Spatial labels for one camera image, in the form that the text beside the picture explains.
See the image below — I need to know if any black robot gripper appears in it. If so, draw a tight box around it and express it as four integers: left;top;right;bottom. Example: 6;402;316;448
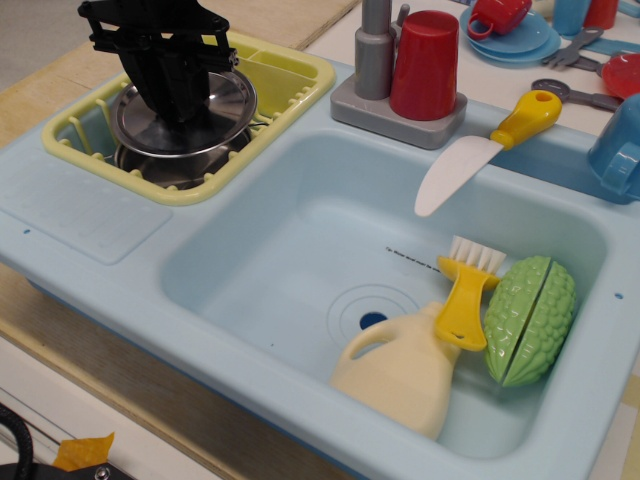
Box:
77;1;239;123

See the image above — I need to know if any round steel pot lid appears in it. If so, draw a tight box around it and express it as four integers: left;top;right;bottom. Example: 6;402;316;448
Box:
110;71;257;158

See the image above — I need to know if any steel pot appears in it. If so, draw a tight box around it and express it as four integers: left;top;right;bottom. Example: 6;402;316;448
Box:
114;128;251;190

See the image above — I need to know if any yellow plastic dish rack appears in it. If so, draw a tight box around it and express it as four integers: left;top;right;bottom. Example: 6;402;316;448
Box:
41;33;336;206

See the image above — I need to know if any plywood board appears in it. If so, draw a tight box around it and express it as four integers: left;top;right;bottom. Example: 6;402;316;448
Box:
200;0;360;50

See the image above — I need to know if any grey toy faucet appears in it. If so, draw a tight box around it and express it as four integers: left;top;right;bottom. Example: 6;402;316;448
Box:
330;1;467;150

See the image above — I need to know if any light blue toy sink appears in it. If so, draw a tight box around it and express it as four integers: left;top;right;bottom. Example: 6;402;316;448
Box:
0;25;640;480

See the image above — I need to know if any red plastic cup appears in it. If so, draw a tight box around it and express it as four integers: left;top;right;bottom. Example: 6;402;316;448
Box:
390;10;459;121

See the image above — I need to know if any red plastic mug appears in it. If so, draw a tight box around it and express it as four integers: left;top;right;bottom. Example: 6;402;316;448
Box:
467;0;532;41

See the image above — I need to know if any yellow dish brush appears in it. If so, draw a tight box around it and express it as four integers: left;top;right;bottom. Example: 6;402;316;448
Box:
435;236;506;352

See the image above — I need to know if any blue plastic plate stack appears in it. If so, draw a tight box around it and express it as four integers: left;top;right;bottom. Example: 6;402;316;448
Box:
460;7;561;65

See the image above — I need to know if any yellow tape piece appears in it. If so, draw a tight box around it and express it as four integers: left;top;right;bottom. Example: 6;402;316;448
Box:
52;432;115;472

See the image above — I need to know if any cream toy detergent bottle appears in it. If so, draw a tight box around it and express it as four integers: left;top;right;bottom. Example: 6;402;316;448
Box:
330;302;461;440

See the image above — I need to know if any grey toy spoon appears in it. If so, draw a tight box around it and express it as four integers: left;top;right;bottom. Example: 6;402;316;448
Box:
531;78;623;112

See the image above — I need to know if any grey toy fork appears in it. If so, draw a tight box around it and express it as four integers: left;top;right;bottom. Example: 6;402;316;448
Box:
542;27;604;68

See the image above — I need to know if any blue plastic cup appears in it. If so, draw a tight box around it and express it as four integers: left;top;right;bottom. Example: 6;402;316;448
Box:
552;0;591;36

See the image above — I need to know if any black device base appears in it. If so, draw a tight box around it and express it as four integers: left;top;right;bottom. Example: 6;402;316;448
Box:
27;464;133;480

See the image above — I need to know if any green toy bitter melon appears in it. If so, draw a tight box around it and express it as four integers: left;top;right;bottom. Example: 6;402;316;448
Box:
484;256;577;387

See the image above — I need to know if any red cup at back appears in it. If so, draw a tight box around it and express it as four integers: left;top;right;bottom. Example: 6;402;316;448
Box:
583;0;619;30

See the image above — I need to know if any blue plastic mug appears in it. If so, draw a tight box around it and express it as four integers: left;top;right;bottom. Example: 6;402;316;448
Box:
586;94;639;204

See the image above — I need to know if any yellow handled toy knife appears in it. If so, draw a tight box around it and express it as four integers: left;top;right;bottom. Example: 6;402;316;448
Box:
414;90;562;217

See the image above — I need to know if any black cable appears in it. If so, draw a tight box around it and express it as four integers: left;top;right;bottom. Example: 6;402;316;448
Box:
0;402;34;480

